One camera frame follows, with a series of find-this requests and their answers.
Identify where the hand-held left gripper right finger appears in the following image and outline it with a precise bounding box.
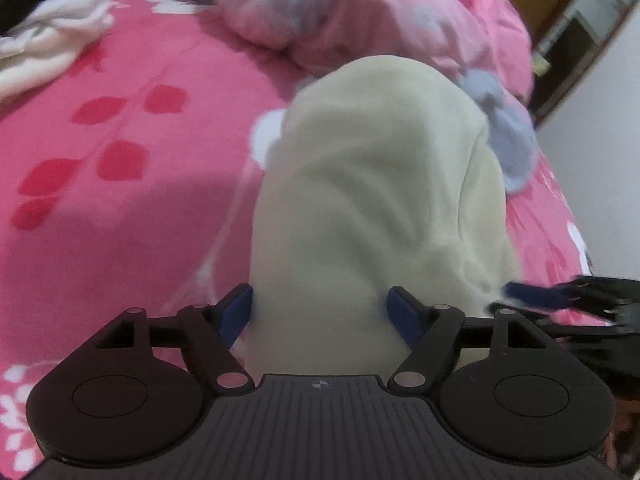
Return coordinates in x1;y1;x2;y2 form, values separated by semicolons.
387;285;563;396

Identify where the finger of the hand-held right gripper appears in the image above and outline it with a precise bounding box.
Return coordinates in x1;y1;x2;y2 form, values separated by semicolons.
486;300;626;337
502;280;586;312

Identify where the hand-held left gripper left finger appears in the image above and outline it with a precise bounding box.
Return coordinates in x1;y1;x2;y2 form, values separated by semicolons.
82;283;253;397

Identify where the cream jacket with black trim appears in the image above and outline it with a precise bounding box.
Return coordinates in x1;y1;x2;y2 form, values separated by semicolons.
247;55;523;376

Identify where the pink floral bedsheet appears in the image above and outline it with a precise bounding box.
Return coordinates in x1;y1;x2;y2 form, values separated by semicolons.
0;0;596;476

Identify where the pink floral duvet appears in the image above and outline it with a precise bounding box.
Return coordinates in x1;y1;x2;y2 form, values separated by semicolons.
115;0;541;196

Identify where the white garment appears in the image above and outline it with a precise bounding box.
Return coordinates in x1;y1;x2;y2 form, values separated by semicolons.
0;0;116;101

